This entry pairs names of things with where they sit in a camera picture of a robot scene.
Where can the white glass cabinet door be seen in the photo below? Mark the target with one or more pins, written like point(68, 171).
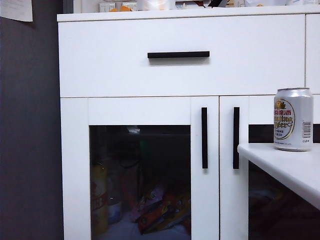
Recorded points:
point(227, 200)
point(75, 150)

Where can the silver beer can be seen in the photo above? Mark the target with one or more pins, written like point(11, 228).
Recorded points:
point(300, 112)

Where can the white cabinet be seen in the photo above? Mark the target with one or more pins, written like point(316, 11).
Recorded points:
point(150, 13)

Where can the red stick snack packet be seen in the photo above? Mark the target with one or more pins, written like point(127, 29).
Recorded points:
point(128, 192)

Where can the pink snack packet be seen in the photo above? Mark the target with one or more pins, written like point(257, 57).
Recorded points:
point(150, 200)

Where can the wide white drawer front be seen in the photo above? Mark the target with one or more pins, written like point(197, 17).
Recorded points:
point(100, 62)

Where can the yellow noodle packet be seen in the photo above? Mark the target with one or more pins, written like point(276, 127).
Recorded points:
point(180, 205)

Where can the clear sanitizer bottle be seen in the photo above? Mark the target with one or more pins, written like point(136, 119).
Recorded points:
point(115, 210)

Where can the yellow detergent bottle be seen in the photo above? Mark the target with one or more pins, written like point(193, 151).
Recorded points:
point(98, 200)

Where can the clear plastic bag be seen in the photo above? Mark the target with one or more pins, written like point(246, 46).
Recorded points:
point(155, 4)

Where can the small orange object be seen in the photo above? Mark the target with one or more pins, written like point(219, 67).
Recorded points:
point(125, 9)

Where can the white socket plates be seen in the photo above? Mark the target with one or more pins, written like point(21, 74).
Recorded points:
point(105, 6)

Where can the black angled object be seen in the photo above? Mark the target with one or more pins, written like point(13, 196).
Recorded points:
point(218, 3)

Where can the narrow white drawer front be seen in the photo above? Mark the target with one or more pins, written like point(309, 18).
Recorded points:
point(313, 50)

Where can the white paper sheet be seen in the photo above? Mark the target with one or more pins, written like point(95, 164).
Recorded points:
point(15, 10)

